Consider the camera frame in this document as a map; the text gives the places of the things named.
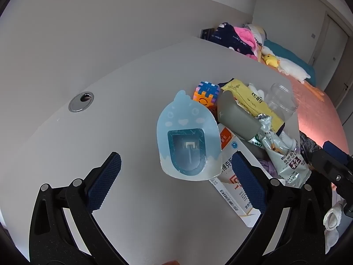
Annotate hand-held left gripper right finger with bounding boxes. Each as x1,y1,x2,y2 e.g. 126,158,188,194
229,152,333,265

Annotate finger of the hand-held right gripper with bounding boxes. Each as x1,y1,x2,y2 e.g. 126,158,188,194
311,149,353,189
323,140,353,167

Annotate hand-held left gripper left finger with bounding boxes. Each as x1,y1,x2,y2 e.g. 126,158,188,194
29,152,123,265

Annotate clear plastic jar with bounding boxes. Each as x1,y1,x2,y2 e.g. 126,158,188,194
265,82,300,122

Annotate blue cartoon blister pack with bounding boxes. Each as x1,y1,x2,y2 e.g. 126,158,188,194
156,90,223,181

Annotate yellow snack packet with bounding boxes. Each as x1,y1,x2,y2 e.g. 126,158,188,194
221,79,286,137

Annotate white orange medicine box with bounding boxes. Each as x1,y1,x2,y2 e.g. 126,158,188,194
208,123,261,228

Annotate purple wrapper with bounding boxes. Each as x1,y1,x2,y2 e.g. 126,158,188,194
258,159,286,184

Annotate silver green snack wrapper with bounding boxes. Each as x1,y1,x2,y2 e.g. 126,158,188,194
248,114,311,189

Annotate pink bedsheet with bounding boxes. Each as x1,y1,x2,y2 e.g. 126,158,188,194
289,80,348,155

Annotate grey-green pouch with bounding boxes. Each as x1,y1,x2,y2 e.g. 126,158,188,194
216,91,261,141

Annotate silver desk grommet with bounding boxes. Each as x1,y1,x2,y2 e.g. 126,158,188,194
68,92,94,112

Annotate white goose plush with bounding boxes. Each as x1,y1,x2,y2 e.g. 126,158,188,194
261,45,324,97

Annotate white cotton ball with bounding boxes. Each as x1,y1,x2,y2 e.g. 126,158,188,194
248,83,265,98

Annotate colourful puzzle cube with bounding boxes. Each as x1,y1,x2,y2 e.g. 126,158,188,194
192,81,221,108

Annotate teal pillow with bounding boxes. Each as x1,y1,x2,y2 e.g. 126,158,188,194
263,39,317,86

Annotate white door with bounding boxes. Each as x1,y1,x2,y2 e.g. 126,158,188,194
308,13,350,71

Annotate yellow duck plush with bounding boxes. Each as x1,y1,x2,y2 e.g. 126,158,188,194
262,54,278,68

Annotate navy fleece garment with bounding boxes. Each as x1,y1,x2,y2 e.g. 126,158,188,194
208,22,258,60

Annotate pink fleece cloth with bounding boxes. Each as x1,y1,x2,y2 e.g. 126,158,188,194
233,26,257,49

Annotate black board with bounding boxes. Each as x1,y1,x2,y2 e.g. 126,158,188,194
200,28,216,41

